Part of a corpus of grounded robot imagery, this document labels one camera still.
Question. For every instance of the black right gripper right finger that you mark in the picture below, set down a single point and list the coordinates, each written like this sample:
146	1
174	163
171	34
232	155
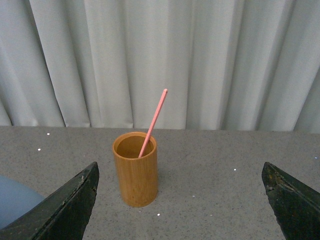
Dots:
296	206

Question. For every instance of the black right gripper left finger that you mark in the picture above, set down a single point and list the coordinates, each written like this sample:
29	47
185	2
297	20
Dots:
63	215

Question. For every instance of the pink chopstick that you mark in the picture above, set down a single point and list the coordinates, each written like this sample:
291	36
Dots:
153	122

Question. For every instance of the blue cup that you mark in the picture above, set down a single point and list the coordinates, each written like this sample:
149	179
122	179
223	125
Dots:
16	199

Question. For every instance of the bamboo chopstick holder cup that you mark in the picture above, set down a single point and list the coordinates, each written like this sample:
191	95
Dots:
137	176

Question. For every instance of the white curtain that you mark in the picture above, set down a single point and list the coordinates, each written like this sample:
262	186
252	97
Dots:
227	64

